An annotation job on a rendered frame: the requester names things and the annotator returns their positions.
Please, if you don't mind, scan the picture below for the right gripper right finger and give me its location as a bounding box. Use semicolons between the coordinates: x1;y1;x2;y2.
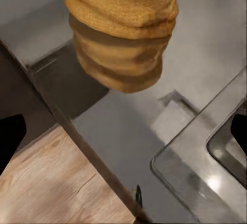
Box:
231;114;247;155

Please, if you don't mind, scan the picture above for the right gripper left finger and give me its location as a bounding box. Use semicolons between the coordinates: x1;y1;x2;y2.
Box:
0;114;27;175

